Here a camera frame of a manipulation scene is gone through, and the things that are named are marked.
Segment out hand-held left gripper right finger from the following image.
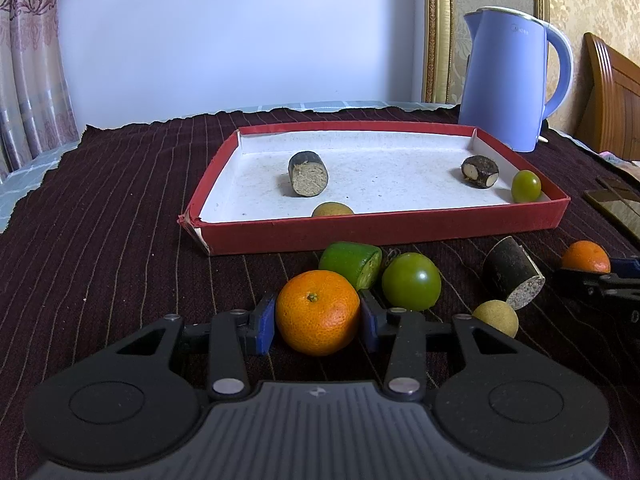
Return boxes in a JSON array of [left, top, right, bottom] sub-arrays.
[[359, 289, 542, 402]]

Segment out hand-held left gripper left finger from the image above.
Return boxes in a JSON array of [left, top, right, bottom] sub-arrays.
[[102, 292, 277, 402]]

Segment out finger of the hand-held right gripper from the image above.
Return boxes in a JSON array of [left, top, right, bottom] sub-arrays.
[[609, 257, 640, 279], [552, 268, 640, 327]]

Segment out small orange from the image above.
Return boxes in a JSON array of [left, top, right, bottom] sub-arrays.
[[561, 240, 612, 274]]

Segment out large orange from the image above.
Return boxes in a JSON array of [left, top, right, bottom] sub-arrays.
[[275, 270, 361, 357]]

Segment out green tomato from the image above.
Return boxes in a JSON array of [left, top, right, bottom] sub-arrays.
[[382, 252, 443, 312]]

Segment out cut green citrus piece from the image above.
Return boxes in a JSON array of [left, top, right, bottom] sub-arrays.
[[318, 241, 383, 291]]

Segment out beige longan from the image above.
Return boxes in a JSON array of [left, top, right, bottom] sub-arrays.
[[471, 300, 519, 339], [311, 202, 355, 218]]

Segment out small yellow-green fruit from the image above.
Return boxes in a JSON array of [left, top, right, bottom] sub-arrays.
[[511, 170, 542, 204]]

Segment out red cardboard box tray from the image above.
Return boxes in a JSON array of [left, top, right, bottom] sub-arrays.
[[178, 121, 571, 257]]

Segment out notched dark sugarcane piece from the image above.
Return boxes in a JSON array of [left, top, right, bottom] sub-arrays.
[[287, 150, 329, 197]]

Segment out dark brown tray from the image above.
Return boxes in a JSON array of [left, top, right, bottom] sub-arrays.
[[582, 175, 640, 242]]

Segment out pink object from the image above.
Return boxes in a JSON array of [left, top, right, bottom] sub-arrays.
[[597, 152, 640, 167]]

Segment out wooden chair back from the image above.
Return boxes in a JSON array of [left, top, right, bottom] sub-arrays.
[[575, 32, 640, 162]]

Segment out dark striped tablecloth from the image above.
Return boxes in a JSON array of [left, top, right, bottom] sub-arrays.
[[0, 105, 640, 480]]

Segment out blue electric kettle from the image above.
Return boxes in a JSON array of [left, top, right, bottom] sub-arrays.
[[457, 6, 574, 153]]

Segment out pink patterned curtain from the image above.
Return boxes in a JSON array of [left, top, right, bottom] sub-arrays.
[[0, 0, 81, 182]]

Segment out gold picture frame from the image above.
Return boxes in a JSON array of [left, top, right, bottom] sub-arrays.
[[422, 0, 551, 106]]

